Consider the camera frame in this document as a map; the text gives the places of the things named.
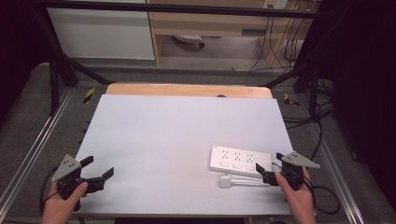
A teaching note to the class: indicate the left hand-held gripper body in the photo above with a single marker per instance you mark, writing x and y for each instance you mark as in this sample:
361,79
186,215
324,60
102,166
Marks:
66,168

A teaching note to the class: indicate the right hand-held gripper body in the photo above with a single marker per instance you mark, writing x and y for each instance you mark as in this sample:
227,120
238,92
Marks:
295,160

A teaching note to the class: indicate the white power strip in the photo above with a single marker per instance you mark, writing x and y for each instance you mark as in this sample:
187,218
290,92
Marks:
236,160

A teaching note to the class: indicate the white plug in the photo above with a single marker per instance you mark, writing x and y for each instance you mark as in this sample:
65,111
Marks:
224,181

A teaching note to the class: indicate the person's left hand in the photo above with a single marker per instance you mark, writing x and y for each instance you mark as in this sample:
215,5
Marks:
60,207

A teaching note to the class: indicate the person's right hand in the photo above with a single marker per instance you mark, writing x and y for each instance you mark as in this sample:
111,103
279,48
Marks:
299,202

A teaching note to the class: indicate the white table mat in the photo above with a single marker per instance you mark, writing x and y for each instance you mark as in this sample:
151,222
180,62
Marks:
155,146

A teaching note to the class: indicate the yellow black tape strip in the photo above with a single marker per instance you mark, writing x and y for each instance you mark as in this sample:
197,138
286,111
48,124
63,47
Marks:
290,100
89,95

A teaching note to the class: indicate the black curtain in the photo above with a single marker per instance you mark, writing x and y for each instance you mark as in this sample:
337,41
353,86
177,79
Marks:
364,77
18,46

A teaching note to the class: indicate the wooden table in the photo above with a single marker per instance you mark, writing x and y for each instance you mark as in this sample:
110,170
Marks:
186,90

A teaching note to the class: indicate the white cabinet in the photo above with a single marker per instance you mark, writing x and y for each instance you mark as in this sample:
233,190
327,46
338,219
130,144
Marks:
99,34

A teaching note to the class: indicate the grey power strip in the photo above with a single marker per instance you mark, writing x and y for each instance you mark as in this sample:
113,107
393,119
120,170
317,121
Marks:
188,38

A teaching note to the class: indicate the light wooden desk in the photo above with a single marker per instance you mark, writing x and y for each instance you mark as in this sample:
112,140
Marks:
202,25

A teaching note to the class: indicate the aluminium rail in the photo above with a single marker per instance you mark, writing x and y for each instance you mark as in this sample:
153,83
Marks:
337,177
34,146

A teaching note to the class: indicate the white wall socket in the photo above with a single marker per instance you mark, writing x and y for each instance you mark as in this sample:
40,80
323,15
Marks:
275,3

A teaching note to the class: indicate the black metal frame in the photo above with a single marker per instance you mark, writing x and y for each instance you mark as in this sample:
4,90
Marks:
186,8

